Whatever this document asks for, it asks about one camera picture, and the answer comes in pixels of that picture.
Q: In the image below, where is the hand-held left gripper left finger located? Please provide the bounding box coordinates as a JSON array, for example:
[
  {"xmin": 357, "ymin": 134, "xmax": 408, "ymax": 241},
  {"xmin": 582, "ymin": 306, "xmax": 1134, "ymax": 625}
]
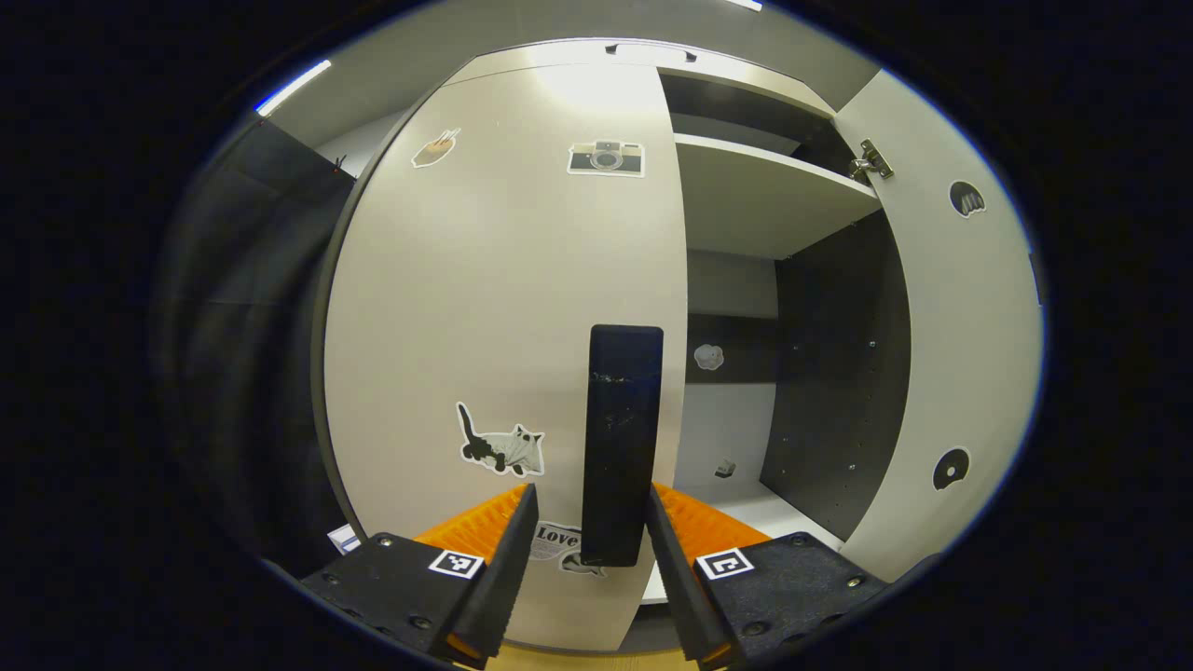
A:
[{"xmin": 300, "ymin": 483, "xmax": 540, "ymax": 668}]

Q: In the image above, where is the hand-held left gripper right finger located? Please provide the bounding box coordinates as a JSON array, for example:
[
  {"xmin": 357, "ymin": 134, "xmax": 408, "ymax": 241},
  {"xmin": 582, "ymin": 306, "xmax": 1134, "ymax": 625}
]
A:
[{"xmin": 645, "ymin": 483, "xmax": 891, "ymax": 668}]

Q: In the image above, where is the beige cabinet door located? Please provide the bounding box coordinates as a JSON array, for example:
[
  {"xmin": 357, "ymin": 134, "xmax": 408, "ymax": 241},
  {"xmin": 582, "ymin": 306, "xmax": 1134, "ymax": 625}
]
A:
[
  {"xmin": 322, "ymin": 61, "xmax": 691, "ymax": 653},
  {"xmin": 832, "ymin": 70, "xmax": 1047, "ymax": 583}
]

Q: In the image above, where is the beige double-door shoe cabinet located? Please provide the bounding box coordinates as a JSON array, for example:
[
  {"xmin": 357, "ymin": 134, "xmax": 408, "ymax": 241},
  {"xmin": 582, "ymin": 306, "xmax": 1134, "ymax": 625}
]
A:
[{"xmin": 312, "ymin": 37, "xmax": 914, "ymax": 653}]

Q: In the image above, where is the metal door hinge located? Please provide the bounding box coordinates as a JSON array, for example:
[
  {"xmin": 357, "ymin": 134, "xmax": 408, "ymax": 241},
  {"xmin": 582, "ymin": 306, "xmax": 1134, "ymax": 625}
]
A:
[{"xmin": 848, "ymin": 138, "xmax": 896, "ymax": 183}]

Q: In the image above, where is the black backdrop cloth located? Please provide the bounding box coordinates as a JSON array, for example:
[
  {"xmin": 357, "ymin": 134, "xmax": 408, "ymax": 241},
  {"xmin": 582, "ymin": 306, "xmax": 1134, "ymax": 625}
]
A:
[{"xmin": 154, "ymin": 116, "xmax": 360, "ymax": 579}]

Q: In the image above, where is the small ceiling light panel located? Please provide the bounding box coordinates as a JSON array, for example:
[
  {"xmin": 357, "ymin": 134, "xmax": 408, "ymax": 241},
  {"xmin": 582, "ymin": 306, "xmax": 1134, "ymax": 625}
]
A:
[{"xmin": 254, "ymin": 59, "xmax": 334, "ymax": 117}]

